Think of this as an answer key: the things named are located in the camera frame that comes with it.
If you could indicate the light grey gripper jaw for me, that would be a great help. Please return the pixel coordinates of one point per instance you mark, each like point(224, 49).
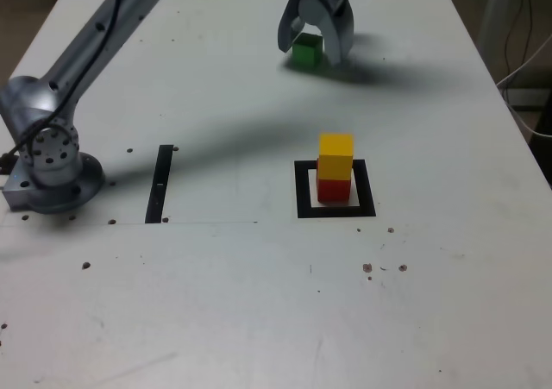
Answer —
point(315, 11)

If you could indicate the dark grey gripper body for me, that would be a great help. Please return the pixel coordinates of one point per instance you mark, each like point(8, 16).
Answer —
point(336, 3)

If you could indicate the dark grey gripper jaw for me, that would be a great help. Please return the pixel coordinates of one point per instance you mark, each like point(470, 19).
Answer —
point(285, 26)

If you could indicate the green cube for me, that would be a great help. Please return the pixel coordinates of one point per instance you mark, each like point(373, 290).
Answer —
point(307, 54)

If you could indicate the yellow cube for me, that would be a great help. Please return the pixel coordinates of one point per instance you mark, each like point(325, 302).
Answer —
point(335, 156)

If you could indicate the red cube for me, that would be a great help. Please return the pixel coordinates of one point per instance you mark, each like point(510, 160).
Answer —
point(334, 190)

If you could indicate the black tape square outline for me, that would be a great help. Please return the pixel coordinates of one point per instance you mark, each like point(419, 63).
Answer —
point(302, 190)

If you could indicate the black tape strip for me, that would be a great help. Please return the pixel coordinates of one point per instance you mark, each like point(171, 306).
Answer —
point(157, 190)

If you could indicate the white metal frame leg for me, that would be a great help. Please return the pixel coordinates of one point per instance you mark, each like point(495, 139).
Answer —
point(496, 9)

